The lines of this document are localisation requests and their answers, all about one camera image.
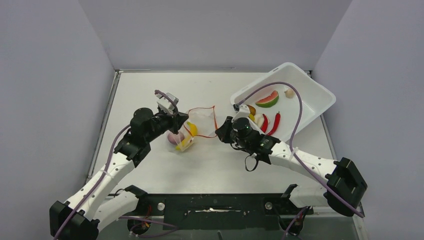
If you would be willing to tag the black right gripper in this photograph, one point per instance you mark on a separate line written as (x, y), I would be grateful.
(223, 132)

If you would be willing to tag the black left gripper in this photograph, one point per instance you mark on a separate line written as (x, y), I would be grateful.
(176, 120)

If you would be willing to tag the purple onion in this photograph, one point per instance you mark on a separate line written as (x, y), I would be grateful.
(175, 138)

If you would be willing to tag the yellow banana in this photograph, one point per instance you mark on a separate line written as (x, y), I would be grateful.
(191, 131)

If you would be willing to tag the clear zip top bag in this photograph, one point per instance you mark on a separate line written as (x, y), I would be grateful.
(201, 123)

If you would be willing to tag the watermelon slice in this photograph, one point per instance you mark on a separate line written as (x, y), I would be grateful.
(268, 101)

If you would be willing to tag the red chili pepper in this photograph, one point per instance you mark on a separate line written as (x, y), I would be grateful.
(276, 124)
(265, 124)

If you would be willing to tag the beige ginger piece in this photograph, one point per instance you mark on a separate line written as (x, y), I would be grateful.
(290, 93)

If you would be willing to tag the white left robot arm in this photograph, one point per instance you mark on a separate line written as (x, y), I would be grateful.
(128, 149)

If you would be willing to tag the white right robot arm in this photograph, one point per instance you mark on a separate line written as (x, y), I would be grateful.
(342, 186)

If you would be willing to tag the white garlic bulb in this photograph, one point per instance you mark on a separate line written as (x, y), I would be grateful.
(259, 120)

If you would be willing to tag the white plastic tub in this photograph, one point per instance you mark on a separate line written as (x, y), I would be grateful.
(311, 97)

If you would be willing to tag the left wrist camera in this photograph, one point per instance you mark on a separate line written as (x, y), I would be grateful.
(167, 102)

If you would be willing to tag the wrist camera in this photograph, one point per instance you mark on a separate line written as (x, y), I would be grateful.
(242, 111)
(167, 102)

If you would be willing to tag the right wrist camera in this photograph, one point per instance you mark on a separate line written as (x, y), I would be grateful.
(242, 111)

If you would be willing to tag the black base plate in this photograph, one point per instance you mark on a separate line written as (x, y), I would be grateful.
(218, 211)

